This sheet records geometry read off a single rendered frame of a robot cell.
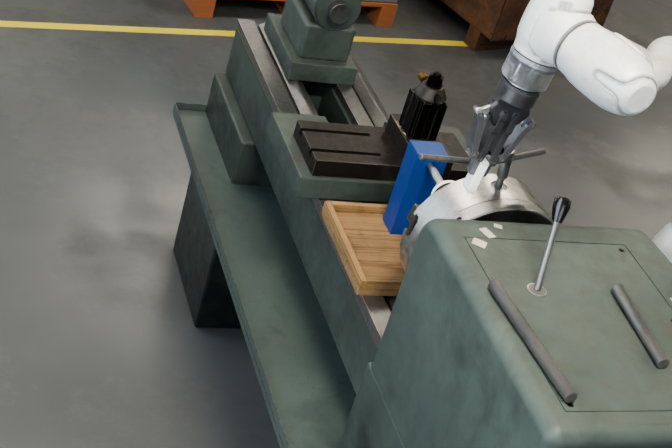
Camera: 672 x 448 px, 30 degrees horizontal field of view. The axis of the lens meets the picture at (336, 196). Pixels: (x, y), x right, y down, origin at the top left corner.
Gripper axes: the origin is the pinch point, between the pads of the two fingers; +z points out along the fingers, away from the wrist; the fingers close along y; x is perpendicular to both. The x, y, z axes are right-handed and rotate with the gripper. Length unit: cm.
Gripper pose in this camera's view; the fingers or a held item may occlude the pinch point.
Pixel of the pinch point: (475, 174)
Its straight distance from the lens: 235.4
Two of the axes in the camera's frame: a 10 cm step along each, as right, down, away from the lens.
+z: -3.6, 8.0, 4.7
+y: -8.9, -1.5, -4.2
